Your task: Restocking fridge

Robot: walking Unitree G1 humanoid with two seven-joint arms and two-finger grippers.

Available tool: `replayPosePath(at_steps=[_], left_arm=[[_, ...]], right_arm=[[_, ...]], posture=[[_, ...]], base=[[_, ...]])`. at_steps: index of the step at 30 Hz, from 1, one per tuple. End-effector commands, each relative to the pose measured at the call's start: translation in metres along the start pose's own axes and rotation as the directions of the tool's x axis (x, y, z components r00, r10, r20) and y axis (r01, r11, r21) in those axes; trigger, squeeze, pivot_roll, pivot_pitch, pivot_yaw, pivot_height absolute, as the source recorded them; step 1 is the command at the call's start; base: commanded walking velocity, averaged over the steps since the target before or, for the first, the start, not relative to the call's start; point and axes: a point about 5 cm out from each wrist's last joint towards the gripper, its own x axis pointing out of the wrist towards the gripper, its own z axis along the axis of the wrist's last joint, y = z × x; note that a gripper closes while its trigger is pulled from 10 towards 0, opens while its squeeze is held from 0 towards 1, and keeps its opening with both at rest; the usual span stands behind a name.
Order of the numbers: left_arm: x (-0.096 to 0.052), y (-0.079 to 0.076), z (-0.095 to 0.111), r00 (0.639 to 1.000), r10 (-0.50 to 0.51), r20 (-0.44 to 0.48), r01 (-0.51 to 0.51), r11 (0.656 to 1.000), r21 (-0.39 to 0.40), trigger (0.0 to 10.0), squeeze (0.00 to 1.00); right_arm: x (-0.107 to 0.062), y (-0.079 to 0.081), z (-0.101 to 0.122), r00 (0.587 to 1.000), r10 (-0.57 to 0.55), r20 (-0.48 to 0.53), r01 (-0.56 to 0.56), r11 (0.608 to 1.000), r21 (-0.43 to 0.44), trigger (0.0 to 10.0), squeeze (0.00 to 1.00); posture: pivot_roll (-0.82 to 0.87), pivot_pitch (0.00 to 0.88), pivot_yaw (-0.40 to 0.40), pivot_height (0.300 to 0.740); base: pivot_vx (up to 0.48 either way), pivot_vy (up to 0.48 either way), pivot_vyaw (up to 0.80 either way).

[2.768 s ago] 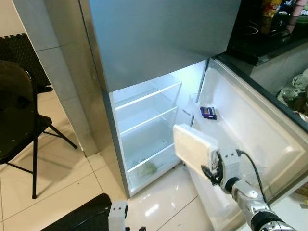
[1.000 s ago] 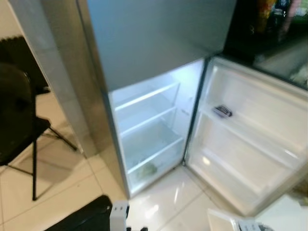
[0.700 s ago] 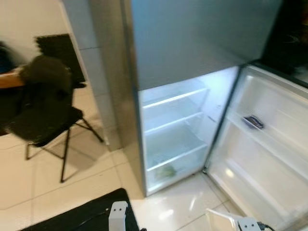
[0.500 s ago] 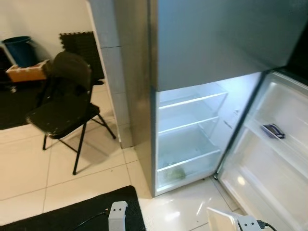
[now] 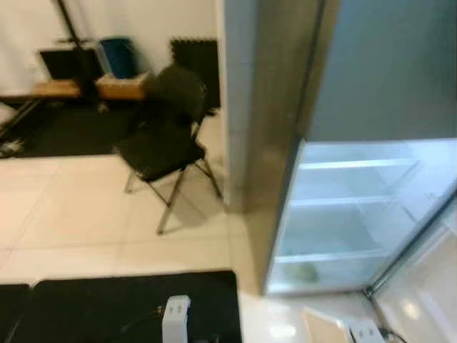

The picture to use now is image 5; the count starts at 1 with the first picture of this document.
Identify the glass fridge shelf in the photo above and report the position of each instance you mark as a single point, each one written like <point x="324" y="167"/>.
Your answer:
<point x="328" y="256"/>
<point x="343" y="201"/>
<point x="357" y="163"/>

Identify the white-lined fridge door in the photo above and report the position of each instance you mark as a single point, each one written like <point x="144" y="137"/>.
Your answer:
<point x="428" y="286"/>

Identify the silver fridge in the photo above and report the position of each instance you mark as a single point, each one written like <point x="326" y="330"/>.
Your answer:
<point x="271" y="107"/>

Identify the green vegetable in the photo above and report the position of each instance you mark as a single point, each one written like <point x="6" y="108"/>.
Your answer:
<point x="307" y="274"/>

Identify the black foam tile panel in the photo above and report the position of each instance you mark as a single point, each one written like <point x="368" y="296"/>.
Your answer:
<point x="200" y="57"/>

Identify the black folding chair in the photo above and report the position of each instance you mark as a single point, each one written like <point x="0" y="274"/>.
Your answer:
<point x="161" y="143"/>

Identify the light brown box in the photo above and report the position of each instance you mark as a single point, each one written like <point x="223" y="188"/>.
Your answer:
<point x="57" y="89"/>
<point x="121" y="88"/>

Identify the blue plastic bin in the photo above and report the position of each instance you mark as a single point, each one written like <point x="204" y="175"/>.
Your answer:
<point x="118" y="57"/>

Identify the large black floor mat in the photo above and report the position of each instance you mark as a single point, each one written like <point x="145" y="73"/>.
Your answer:
<point x="71" y="132"/>

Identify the black equipment stand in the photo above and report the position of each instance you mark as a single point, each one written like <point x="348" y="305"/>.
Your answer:
<point x="68" y="64"/>

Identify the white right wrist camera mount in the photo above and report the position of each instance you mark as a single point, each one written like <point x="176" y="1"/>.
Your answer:
<point x="365" y="332"/>

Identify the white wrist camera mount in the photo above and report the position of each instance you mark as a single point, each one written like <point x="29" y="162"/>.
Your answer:
<point x="176" y="321"/>
<point x="365" y="332"/>

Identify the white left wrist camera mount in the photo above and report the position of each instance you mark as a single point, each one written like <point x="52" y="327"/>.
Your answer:
<point x="176" y="321"/>

